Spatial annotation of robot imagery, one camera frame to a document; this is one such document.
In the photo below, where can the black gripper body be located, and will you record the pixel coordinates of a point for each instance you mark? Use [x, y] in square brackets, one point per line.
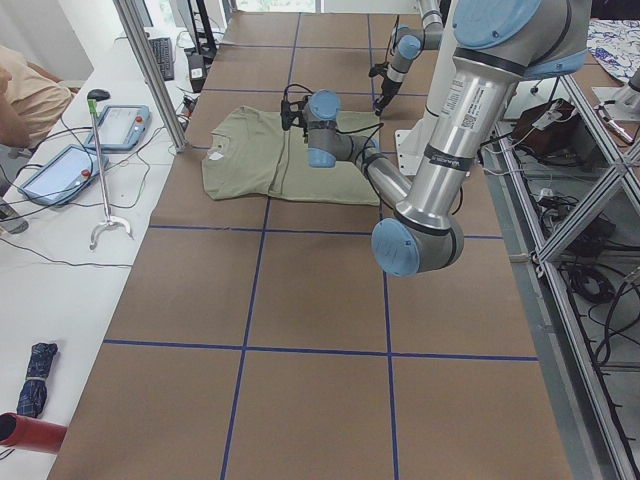
[386, 90]

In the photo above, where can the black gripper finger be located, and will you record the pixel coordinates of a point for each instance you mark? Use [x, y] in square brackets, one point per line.
[379, 105]

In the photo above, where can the olive green long-sleeve shirt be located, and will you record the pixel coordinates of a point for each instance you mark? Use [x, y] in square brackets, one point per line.
[261, 158]

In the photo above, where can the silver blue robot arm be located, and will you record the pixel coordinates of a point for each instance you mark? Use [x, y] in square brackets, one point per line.
[404, 46]
[498, 44]

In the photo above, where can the black box under table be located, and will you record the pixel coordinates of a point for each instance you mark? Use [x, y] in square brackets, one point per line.
[547, 128]

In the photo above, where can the black computer keyboard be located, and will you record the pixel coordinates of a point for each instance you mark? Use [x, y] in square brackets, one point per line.
[163, 54]

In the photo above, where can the far blue teach pendant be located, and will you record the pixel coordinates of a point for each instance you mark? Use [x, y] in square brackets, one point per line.
[120, 127]

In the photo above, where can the blue teach pendant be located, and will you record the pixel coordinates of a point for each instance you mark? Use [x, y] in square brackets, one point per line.
[120, 127]
[63, 177]

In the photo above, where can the metal reacher grabber tool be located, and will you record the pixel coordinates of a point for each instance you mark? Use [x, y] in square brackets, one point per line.
[110, 221]

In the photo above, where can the near blue teach pendant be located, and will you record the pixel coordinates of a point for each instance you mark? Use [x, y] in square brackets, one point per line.
[63, 177]

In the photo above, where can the person in beige shirt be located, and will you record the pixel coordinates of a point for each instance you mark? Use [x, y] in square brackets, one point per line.
[32, 100]

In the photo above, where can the folded dark blue umbrella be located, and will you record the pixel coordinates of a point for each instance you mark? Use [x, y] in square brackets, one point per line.
[33, 394]

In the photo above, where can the red cylinder tube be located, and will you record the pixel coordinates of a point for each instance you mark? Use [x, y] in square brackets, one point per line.
[27, 433]

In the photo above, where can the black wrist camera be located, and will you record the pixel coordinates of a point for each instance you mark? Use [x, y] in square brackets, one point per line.
[378, 70]
[292, 114]

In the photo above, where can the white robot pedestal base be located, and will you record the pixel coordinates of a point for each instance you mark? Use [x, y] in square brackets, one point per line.
[410, 144]

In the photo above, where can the grey aluminium frame post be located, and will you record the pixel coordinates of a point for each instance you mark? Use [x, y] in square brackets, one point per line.
[134, 30]

